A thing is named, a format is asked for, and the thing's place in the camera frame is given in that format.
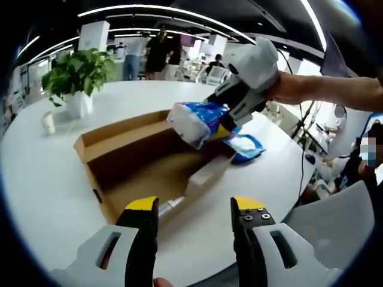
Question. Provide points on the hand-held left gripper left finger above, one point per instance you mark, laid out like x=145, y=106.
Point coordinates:
x=139, y=242

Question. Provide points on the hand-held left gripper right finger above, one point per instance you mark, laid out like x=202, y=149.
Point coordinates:
x=248, y=251

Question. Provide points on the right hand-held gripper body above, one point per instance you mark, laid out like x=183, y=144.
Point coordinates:
x=257, y=65

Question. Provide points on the blue wet wipes soft pack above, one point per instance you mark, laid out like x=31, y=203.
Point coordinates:
x=245, y=146

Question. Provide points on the blue soft tissue pack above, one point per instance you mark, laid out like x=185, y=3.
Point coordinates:
x=194, y=119

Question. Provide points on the brown cardboard shoe box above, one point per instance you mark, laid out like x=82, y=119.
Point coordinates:
x=134, y=176

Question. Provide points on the long white tube box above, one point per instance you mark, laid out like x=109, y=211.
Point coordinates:
x=206, y=177

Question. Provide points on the person's right hand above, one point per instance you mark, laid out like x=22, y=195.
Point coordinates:
x=281, y=89

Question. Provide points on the person's left hand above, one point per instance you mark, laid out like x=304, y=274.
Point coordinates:
x=163, y=283

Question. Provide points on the white mesh office chair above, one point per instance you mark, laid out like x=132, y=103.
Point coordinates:
x=217, y=74

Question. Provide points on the black tripod stand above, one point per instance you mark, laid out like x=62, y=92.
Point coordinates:
x=303, y=119

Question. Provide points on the dark flat panel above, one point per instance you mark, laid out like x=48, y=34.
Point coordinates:
x=338, y=62

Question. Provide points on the black computer mouse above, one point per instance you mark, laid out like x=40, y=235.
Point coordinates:
x=310, y=158

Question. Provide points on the pale grey office chair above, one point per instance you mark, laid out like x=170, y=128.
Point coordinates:
x=335, y=227

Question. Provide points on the blue framed display board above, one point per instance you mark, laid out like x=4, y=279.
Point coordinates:
x=376, y=121

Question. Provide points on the white paper cup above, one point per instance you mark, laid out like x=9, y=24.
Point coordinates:
x=49, y=124

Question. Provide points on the green plant in white pot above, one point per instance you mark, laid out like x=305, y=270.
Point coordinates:
x=74, y=71

